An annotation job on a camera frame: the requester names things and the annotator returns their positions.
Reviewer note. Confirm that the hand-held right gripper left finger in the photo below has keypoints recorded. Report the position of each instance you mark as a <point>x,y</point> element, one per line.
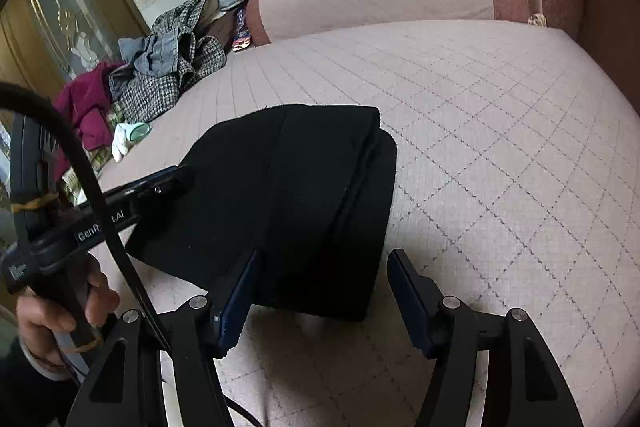
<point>240,302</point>

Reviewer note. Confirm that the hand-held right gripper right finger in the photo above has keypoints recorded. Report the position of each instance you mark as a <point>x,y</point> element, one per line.
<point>410,297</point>

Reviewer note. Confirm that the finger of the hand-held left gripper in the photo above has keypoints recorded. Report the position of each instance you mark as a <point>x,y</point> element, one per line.
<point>160,184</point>

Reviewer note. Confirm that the black pants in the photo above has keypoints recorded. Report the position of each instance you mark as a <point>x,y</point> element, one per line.
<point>290,187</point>

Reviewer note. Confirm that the person's left forearm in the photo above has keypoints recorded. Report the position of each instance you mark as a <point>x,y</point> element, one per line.
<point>30,397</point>

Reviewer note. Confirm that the person's left hand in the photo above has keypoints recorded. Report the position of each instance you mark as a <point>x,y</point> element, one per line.
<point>40,322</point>

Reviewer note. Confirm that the white glove with green cuff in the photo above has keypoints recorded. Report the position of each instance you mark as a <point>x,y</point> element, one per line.
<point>122,142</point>

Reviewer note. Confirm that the green printed cloth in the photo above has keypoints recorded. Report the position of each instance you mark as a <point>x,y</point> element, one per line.
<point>100,159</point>

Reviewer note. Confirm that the houndstooth coat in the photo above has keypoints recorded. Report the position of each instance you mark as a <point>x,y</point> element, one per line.
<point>145,99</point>

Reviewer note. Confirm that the maroon fleece garment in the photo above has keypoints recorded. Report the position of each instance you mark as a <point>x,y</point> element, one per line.
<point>85,102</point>

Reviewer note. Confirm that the grey denim garment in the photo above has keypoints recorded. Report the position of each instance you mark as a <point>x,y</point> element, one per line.
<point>160,52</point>

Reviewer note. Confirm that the red and blue packet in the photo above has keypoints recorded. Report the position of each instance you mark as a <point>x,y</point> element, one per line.
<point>242,39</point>

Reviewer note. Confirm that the wooden door with glass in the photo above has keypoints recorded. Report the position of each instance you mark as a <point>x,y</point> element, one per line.
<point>30,22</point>

